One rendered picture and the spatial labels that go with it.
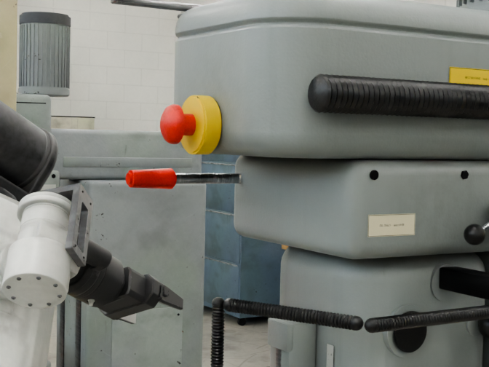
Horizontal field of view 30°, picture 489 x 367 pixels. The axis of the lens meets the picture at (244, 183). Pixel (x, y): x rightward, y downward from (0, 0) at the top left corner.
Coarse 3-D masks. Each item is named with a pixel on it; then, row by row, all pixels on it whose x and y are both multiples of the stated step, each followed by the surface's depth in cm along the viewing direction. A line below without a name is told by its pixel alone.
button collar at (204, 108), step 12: (192, 96) 93; (204, 96) 92; (192, 108) 92; (204, 108) 90; (216, 108) 91; (204, 120) 90; (216, 120) 91; (204, 132) 90; (216, 132) 91; (192, 144) 92; (204, 144) 91; (216, 144) 91
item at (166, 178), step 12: (168, 168) 102; (132, 180) 100; (144, 180) 100; (156, 180) 101; (168, 180) 101; (180, 180) 103; (192, 180) 103; (204, 180) 104; (216, 180) 105; (228, 180) 106; (240, 180) 107
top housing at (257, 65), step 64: (256, 0) 86; (320, 0) 85; (384, 0) 89; (192, 64) 96; (256, 64) 86; (320, 64) 85; (384, 64) 88; (448, 64) 92; (256, 128) 86; (320, 128) 85; (384, 128) 89; (448, 128) 93
